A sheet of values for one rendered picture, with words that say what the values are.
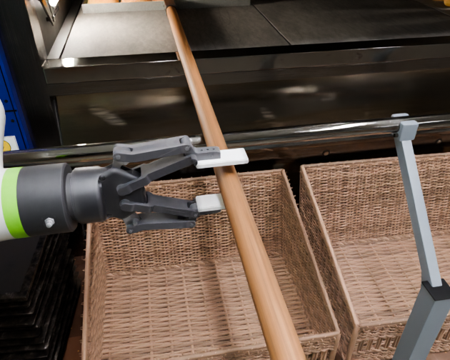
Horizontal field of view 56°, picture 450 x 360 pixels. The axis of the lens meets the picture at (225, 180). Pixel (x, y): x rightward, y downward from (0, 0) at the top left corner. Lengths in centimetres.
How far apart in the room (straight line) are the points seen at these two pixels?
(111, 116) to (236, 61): 34
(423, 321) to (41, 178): 68
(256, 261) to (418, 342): 52
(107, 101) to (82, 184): 59
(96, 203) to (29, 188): 8
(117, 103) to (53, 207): 60
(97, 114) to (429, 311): 85
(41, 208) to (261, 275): 28
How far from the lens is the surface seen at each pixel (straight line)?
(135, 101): 112
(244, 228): 50
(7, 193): 57
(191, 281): 126
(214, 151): 56
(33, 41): 107
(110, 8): 152
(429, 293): 84
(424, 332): 90
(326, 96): 121
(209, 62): 107
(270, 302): 43
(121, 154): 54
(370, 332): 107
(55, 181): 56
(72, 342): 121
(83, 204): 56
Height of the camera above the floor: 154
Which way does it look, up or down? 36 degrees down
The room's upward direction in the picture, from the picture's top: straight up
